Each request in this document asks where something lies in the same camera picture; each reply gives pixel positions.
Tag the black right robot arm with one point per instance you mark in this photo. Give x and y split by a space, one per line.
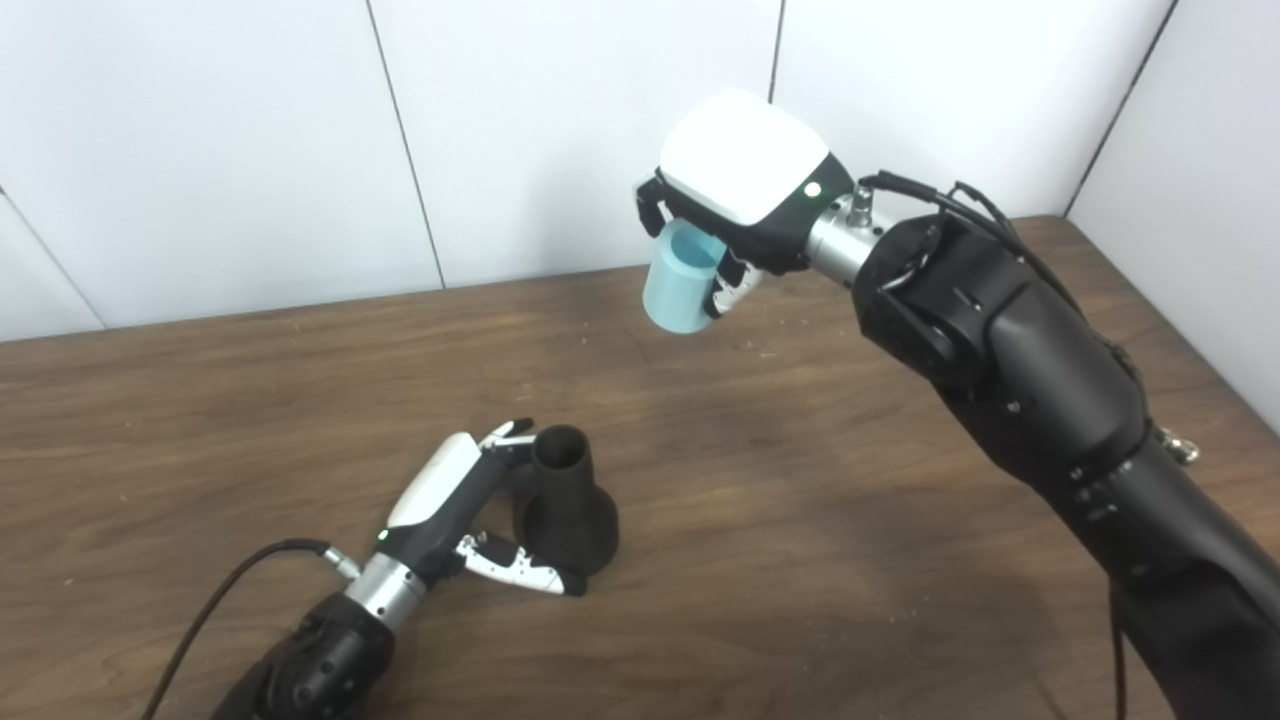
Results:
1020 370

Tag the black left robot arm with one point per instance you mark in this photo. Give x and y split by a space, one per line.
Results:
320 665

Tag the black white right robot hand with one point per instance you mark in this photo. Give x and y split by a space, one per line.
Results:
740 160

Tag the black flared nozzle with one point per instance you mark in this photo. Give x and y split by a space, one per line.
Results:
570 520

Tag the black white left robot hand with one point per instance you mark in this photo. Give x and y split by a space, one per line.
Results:
440 495

